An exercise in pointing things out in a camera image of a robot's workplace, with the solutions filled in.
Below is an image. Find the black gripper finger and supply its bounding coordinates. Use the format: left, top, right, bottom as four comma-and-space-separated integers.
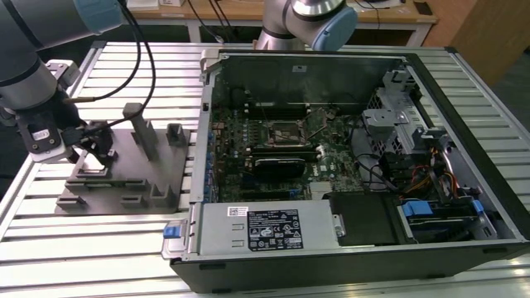
94, 141, 119, 166
66, 143, 89, 165

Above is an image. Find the CPU socket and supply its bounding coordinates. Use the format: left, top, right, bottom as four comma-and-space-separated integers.
268, 120, 314, 147

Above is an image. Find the grey parts rack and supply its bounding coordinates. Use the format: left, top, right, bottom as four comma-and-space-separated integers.
54, 102, 197, 217

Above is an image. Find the blue latch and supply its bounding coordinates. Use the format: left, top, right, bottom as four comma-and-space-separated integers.
163, 225, 185, 240

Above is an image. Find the silver power supply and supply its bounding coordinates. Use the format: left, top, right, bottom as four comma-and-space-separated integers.
194, 199, 346, 258

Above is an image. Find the white paper box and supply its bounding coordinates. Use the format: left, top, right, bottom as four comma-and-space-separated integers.
126, 0, 161, 12

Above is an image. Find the small black graphics card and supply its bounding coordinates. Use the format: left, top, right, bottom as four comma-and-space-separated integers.
252, 157, 309, 180

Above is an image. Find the silver chipset heatsink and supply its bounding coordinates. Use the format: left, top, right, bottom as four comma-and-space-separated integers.
309, 181, 333, 199

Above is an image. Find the green motherboard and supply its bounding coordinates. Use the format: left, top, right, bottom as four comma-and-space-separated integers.
209, 104, 368, 202

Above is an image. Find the black PC case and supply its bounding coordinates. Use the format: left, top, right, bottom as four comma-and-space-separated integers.
169, 45, 530, 294

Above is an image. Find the black plastic cover panel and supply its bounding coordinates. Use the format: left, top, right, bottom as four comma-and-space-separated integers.
330, 191, 409, 246

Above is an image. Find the silver metal drive cage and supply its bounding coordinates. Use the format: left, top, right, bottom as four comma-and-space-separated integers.
361, 70, 437, 156

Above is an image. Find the blue disk carrier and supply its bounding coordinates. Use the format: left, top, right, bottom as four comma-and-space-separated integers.
401, 201, 436, 218

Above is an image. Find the wooden desk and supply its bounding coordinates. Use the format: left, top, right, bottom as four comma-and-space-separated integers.
123, 0, 441, 47

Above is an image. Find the metal disk bay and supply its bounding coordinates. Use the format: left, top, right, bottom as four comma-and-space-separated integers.
397, 197, 501, 245

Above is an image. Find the wooden cabinet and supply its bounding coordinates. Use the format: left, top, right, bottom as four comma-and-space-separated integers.
422, 0, 530, 88

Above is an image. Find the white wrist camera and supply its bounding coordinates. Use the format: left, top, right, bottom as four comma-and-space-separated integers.
18, 113, 71, 163

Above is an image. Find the silver power supply handle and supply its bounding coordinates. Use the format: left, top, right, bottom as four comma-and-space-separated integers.
159, 217, 197, 261

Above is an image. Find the grey case corner handle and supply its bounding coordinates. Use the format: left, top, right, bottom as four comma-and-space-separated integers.
199, 48, 230, 84

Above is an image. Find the black cable bundle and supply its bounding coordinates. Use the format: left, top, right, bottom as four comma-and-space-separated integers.
350, 148, 412, 193

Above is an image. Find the orange yellow wire bundle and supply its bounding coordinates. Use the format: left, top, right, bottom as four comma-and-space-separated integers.
408, 164, 460, 199

